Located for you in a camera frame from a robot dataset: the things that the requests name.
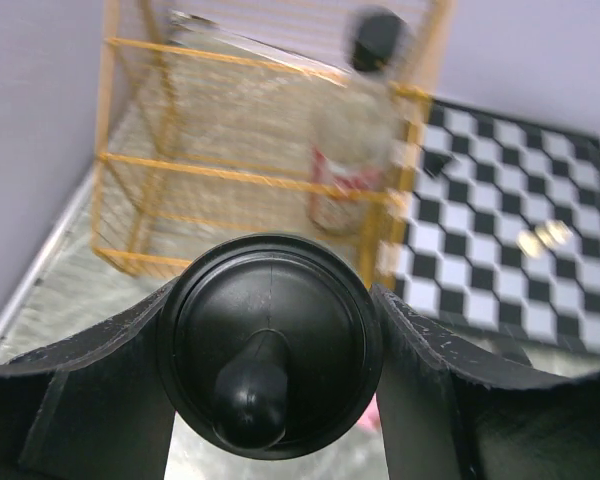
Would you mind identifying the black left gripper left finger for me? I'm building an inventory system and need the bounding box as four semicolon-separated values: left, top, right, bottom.
0;282;175;479

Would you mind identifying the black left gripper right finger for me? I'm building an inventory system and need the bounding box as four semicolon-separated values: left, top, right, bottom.
371;285;600;480

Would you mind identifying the black lid seasoning jar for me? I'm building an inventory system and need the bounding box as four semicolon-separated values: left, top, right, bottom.
157;233;383;460

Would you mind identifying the clear vinegar bottle red label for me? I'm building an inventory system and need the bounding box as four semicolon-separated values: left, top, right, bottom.
308;6;409;235

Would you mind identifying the pink lid spice jar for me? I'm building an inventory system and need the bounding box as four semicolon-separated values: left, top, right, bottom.
356;395;381;432

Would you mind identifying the black white chessboard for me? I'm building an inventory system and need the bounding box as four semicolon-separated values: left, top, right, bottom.
395;101;600;356

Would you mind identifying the white chess pawn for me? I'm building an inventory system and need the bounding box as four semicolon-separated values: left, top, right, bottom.
516;220;572;258

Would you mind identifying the yellow wire basket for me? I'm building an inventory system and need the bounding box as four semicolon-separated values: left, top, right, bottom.
91;1;453;285

